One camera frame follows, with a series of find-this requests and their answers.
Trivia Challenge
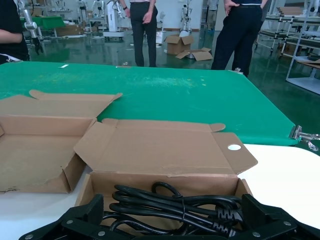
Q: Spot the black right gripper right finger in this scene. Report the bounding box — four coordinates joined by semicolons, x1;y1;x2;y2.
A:
224;193;320;240

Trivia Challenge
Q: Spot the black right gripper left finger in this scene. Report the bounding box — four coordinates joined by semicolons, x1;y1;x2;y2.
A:
18;193;141;240

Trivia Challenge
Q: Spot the torn open cardboard box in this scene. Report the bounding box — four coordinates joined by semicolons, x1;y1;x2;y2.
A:
0;89;124;195

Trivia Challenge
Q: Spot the green table mat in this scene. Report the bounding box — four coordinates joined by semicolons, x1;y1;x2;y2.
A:
0;62;303;147

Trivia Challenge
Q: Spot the white shelf rack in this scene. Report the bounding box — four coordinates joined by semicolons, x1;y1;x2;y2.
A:
285;32;320;96

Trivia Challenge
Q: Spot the flat cardboard sheet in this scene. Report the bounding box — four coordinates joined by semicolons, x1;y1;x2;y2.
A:
296;58;320;70

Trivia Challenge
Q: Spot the flattened cardboard carton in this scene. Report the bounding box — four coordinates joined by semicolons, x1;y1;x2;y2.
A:
174;47;214;62

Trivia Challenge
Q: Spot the man in striped shirt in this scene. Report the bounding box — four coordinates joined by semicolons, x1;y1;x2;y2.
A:
211;0;266;78

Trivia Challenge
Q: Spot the white bag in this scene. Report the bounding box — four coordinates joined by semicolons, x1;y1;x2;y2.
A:
155;31;165;47

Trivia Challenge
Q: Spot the upright open cardboard carton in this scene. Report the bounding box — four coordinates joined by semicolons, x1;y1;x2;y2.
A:
163;34;195;56

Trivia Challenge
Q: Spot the metal pipe rack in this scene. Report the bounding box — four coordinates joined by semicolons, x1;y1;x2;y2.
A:
254;6;320;59

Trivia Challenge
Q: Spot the green covered table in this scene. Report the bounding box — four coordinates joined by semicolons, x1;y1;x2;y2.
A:
19;16;66;30

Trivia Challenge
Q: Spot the man in pink shirt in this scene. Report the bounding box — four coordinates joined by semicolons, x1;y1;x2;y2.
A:
124;0;159;68

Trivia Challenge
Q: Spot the person in black hoodie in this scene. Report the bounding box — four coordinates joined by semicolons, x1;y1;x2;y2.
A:
0;0;30;63

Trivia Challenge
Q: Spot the man in khaki trousers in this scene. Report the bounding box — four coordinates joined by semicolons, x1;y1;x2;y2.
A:
207;0;219;25

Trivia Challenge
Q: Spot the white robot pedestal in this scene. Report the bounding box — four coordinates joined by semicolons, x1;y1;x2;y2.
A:
103;0;126;41

